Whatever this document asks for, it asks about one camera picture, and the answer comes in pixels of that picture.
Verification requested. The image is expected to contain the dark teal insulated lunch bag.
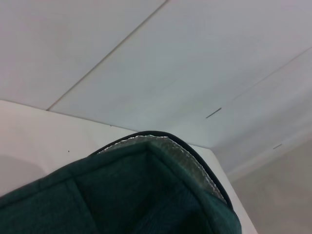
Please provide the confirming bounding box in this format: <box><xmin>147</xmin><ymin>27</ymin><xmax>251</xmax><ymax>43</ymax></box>
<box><xmin>0</xmin><ymin>130</ymin><xmax>242</xmax><ymax>234</ymax></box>

